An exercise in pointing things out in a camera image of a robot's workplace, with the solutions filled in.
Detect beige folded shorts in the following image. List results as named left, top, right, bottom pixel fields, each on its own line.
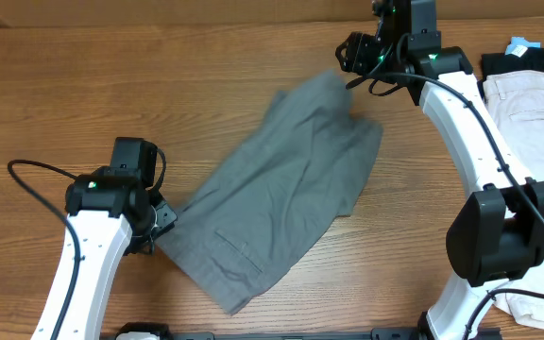
left=483, top=71, right=544, bottom=330

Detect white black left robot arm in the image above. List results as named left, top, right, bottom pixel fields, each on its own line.
left=32, top=137, right=177, bottom=339

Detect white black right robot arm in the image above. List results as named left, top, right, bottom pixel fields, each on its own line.
left=335, top=0, right=544, bottom=339

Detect black folded garment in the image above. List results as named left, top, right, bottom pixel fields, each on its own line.
left=477, top=47, right=544, bottom=96

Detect light blue clothing tag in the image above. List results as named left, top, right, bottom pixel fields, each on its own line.
left=504, top=36, right=542, bottom=58

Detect grey shorts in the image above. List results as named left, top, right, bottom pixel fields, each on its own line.
left=158, top=71, right=383, bottom=315

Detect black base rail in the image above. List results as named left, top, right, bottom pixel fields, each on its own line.
left=115, top=322, right=502, bottom=340

